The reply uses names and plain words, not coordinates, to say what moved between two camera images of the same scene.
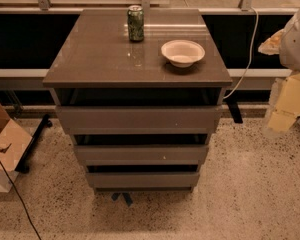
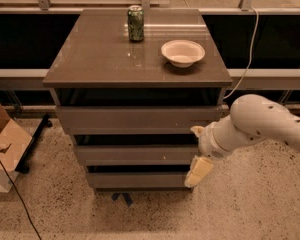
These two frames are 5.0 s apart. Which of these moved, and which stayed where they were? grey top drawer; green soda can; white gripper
Moved: white gripper
Stayed: grey top drawer; green soda can
